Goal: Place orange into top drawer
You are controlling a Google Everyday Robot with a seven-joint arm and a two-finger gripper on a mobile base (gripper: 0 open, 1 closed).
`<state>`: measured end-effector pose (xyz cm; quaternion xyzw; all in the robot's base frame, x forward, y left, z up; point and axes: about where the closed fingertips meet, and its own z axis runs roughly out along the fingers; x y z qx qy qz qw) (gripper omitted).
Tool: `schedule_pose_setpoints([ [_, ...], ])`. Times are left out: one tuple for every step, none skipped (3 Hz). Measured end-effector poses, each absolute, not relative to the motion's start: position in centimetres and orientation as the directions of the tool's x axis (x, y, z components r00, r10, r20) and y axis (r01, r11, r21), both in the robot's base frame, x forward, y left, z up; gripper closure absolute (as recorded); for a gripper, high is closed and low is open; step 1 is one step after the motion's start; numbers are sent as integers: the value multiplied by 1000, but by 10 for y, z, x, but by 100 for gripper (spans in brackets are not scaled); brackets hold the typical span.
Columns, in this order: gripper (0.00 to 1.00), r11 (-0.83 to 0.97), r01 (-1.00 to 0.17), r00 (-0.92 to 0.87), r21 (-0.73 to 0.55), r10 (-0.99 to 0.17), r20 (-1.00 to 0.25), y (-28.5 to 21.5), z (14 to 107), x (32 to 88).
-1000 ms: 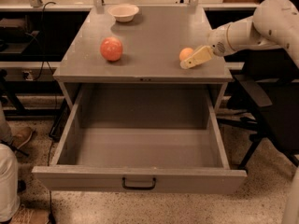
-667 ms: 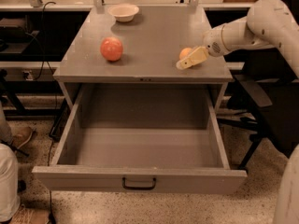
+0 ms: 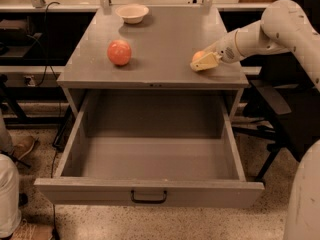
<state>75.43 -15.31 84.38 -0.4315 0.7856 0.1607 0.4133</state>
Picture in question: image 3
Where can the person's white trouser leg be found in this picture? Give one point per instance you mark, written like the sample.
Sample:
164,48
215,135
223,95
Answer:
10,215

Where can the black drawer handle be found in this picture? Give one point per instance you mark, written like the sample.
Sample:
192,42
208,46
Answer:
148,198

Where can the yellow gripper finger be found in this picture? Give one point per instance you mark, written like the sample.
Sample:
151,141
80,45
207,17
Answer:
208,61

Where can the grey drawer cabinet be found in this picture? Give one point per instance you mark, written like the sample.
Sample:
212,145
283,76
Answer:
162,48

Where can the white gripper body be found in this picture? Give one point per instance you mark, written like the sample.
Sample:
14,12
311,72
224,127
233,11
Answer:
226,51

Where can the orange fruit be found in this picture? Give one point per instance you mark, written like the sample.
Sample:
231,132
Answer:
198,55

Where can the black office chair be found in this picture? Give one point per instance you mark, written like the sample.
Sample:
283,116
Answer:
285,108

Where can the red apple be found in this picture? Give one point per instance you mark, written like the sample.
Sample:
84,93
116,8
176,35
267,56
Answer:
119,52

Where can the open grey top drawer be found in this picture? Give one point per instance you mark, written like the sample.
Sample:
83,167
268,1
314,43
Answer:
180,142

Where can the brown shoe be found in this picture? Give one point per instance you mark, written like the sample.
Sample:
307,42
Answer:
24,147

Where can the white paper bowl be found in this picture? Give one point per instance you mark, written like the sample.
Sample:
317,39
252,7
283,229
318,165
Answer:
132,13

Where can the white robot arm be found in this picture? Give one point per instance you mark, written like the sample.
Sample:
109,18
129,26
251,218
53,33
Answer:
284,27

